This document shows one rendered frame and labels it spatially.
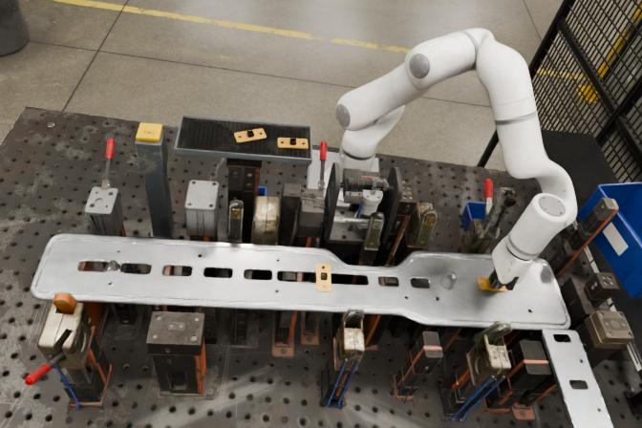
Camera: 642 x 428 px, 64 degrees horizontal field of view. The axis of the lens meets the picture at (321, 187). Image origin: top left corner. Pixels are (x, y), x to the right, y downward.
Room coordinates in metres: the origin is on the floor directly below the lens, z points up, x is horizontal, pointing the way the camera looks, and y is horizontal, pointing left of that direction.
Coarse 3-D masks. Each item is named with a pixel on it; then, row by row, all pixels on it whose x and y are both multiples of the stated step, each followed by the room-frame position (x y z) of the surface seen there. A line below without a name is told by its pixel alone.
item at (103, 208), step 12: (96, 192) 0.82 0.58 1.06; (108, 192) 0.83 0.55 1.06; (96, 204) 0.78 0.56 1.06; (108, 204) 0.79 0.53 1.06; (120, 204) 0.84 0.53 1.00; (96, 216) 0.76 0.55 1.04; (108, 216) 0.76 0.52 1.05; (120, 216) 0.82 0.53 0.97; (96, 228) 0.76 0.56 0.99; (108, 228) 0.76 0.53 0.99; (120, 228) 0.80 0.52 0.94; (132, 264) 0.83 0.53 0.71
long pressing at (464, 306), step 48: (96, 240) 0.71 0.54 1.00; (144, 240) 0.74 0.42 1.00; (48, 288) 0.56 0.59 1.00; (96, 288) 0.58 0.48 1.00; (144, 288) 0.61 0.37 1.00; (192, 288) 0.64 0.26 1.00; (240, 288) 0.66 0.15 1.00; (288, 288) 0.69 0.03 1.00; (336, 288) 0.72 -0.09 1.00; (384, 288) 0.75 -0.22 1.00; (432, 288) 0.78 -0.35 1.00; (528, 288) 0.85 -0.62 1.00
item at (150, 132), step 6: (144, 126) 1.00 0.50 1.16; (150, 126) 1.00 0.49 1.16; (156, 126) 1.01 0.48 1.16; (138, 132) 0.97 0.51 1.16; (144, 132) 0.97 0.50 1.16; (150, 132) 0.98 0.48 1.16; (156, 132) 0.98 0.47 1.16; (138, 138) 0.95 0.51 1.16; (144, 138) 0.96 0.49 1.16; (150, 138) 0.96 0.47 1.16; (156, 138) 0.96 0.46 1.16
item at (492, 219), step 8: (504, 192) 0.98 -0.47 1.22; (512, 192) 0.98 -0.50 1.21; (496, 200) 0.98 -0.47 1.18; (504, 200) 0.96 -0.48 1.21; (512, 200) 0.95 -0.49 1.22; (496, 208) 0.97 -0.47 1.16; (504, 208) 0.97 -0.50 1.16; (488, 216) 0.97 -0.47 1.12; (496, 216) 0.98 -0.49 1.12; (488, 224) 0.96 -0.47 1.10; (496, 224) 0.97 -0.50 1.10
